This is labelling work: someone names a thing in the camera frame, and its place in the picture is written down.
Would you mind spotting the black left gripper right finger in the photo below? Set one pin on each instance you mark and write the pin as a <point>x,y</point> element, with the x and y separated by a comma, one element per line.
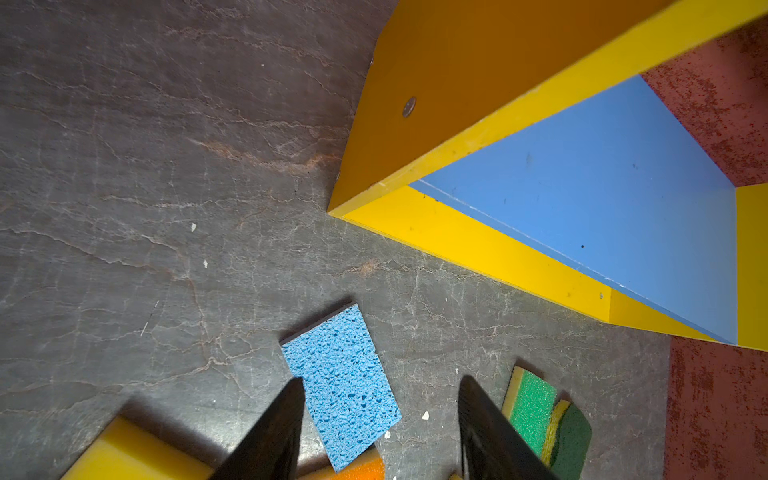
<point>490,447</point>

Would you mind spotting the yellow wooden shelf unit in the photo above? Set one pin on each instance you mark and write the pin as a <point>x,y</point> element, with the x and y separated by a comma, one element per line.
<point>520,140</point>

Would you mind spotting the yellow sponge left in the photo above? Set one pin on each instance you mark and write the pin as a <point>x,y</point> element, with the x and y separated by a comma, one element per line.
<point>126,451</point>

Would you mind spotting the green yellow scrub sponge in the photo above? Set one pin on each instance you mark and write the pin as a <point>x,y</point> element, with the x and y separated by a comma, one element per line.
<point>527,405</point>

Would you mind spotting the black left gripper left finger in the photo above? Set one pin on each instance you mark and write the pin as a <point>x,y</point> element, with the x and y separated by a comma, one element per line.
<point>270,449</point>

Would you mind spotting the orange sponge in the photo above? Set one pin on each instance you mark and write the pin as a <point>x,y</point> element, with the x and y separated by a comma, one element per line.
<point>368,466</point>

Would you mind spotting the dark green curved sponge upper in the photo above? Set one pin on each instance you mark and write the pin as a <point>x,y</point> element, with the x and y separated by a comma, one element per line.
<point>567,441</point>

